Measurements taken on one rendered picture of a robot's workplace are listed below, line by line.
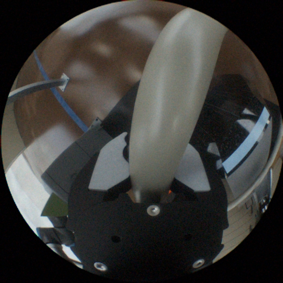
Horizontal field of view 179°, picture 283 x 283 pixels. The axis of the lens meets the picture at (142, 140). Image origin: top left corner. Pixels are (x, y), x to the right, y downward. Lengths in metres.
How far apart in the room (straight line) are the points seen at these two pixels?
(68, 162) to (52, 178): 0.19
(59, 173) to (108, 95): 0.81
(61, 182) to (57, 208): 0.18
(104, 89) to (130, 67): 0.34
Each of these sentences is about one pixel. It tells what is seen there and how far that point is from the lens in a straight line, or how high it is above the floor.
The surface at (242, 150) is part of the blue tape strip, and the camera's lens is 0.34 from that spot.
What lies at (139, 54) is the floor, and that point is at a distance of 1.03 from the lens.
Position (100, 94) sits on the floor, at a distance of 1.08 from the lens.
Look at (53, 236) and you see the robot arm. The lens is 0.80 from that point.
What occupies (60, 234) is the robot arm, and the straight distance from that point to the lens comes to 0.80.
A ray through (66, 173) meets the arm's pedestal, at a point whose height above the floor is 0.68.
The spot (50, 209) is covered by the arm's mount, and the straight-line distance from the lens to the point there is 0.69.
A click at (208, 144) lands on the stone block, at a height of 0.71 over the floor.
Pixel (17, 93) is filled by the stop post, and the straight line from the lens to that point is 1.12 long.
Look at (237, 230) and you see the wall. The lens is 5.79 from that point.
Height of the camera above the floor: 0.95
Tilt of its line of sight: 61 degrees down
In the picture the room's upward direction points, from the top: 169 degrees counter-clockwise
